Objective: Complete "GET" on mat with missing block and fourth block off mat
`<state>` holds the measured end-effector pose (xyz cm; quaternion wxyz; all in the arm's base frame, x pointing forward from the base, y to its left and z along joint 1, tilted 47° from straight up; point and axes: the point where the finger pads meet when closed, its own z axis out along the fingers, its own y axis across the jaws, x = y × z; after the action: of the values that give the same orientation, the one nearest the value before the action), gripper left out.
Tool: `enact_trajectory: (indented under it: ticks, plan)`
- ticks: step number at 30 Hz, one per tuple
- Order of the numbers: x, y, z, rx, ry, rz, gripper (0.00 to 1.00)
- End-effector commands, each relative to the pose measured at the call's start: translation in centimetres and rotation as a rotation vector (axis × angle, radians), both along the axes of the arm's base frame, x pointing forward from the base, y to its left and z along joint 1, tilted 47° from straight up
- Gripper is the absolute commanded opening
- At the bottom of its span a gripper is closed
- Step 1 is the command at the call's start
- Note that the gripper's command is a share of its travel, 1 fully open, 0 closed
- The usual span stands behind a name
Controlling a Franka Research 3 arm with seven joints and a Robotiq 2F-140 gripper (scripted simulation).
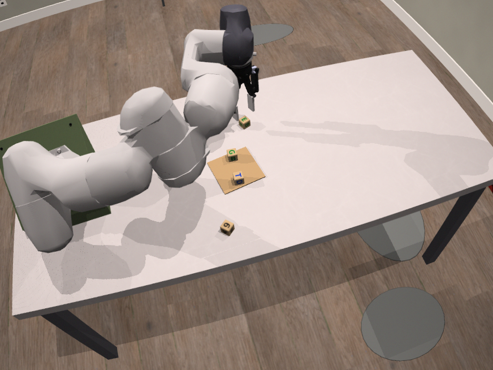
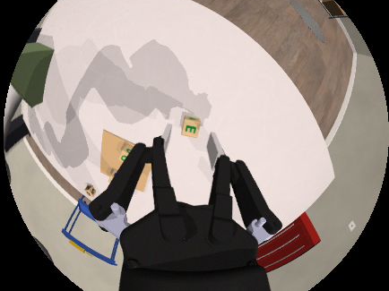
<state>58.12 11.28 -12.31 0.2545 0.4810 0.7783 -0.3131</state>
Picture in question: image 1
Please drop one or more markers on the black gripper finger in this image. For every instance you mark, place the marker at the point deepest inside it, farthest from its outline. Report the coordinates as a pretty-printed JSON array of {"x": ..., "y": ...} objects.
[
  {"x": 252, "y": 87},
  {"x": 236, "y": 114}
]

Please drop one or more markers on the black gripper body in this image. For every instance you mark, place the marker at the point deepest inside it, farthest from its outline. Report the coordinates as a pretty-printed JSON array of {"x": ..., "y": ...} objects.
[{"x": 242, "y": 70}]

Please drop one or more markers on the tan square mat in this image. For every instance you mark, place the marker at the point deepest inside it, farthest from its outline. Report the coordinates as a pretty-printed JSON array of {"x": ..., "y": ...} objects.
[{"x": 223, "y": 169}]

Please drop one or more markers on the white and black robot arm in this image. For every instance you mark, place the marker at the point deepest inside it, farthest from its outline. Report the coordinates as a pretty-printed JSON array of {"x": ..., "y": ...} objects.
[{"x": 46, "y": 187}]

